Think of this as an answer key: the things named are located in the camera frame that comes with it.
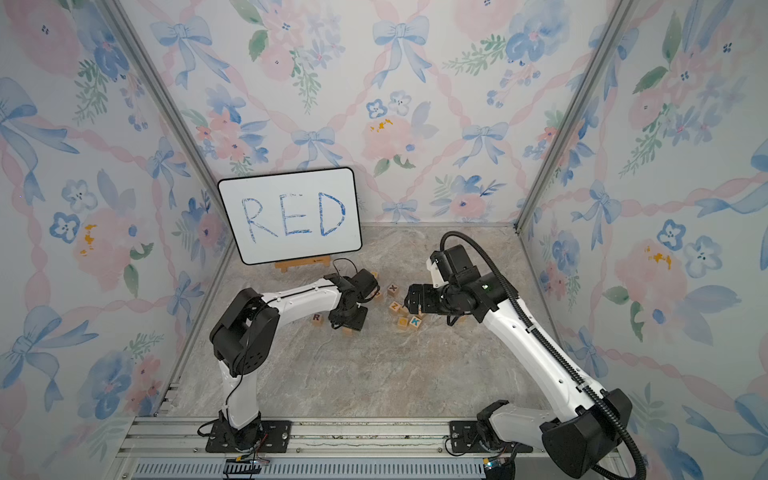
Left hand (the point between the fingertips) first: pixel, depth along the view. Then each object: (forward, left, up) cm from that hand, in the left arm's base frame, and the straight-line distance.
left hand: (357, 321), depth 93 cm
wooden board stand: (+21, +13, +4) cm, 25 cm away
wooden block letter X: (+10, -11, +2) cm, 15 cm away
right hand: (-4, -19, +20) cm, 28 cm away
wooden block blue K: (-1, -18, +2) cm, 18 cm away
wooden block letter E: (-4, +2, +2) cm, 5 cm away
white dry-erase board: (+28, +23, +18) cm, 41 cm away
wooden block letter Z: (+4, -12, +1) cm, 13 cm away
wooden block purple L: (+3, -15, +1) cm, 15 cm away
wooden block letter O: (+3, -6, +22) cm, 23 cm away
